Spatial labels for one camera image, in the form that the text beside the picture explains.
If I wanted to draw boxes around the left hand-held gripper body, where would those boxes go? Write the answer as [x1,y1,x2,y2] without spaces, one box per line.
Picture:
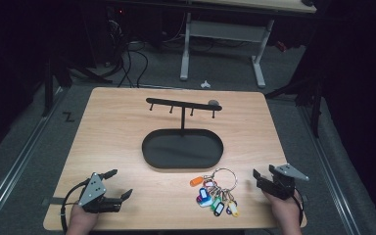
[77,171,123,214]

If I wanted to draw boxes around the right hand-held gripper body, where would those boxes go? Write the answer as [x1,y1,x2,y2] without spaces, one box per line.
[256,163,310,201]

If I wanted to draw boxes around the key ring with coloured tags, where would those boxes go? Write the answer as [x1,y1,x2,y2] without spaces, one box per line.
[189,166,241,218]

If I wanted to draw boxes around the black key rack with tray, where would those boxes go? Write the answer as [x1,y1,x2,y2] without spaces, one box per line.
[141,97,225,170]

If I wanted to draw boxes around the person's right hand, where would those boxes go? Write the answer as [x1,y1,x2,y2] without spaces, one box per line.
[262,190,305,235]

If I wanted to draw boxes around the person's left hand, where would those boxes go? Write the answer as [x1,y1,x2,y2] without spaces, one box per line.
[66,204,100,235]

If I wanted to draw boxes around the grey tape strip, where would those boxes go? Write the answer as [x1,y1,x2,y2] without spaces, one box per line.
[41,196,80,208]

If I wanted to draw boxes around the black metal stand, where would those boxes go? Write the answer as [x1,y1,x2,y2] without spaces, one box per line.
[264,62,326,139]
[41,48,114,118]

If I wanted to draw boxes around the desk with white legs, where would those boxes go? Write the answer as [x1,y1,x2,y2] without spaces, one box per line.
[179,0,318,90]

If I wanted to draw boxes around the dark computer tower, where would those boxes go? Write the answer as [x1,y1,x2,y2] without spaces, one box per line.
[106,4,135,43]

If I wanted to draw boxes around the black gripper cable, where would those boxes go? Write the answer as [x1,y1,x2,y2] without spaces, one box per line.
[59,177,91,235]
[293,190,306,227]

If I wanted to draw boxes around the metal floor rail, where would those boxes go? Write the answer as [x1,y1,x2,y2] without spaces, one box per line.
[298,106,361,235]
[0,87,67,231]

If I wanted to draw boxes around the black floor cables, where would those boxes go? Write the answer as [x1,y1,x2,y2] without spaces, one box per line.
[104,19,150,89]

